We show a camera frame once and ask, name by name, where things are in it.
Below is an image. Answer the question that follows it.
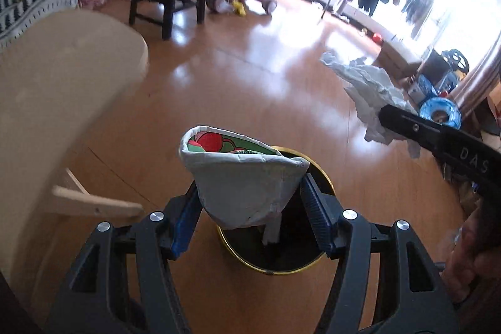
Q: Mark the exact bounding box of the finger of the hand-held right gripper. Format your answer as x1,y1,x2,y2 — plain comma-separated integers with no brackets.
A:
379,104,447,152

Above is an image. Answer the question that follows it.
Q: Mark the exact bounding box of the beige curtain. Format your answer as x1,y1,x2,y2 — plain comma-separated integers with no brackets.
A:
450,40,501,116

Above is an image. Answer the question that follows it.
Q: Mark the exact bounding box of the person's right hand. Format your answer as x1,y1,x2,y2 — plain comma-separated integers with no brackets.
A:
446,207,501,303

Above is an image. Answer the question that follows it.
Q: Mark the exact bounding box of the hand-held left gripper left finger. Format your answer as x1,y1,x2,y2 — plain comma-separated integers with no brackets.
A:
47,181,204,334

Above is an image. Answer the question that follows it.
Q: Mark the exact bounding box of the white paper noodle bowl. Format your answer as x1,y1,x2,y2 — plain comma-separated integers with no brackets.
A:
179,125,311,245

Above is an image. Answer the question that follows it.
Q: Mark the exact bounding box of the white tissue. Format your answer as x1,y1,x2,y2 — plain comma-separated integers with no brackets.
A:
320,50,421,158

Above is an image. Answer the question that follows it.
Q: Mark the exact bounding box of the black gold-rimmed trash bin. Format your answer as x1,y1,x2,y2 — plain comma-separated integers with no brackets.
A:
216,146,336,276

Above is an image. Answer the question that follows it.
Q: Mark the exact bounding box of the cardboard box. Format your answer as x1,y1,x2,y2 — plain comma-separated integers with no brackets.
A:
378,40,423,80

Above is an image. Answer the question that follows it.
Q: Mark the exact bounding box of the blue inflatable ring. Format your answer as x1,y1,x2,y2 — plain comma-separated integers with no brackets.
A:
419,96,462,130

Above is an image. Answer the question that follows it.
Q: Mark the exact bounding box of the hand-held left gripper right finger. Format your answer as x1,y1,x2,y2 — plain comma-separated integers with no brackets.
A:
299,173,460,334

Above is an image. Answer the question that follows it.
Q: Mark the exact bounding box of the round light wooden table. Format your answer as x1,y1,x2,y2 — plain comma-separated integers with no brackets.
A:
0,9,149,303

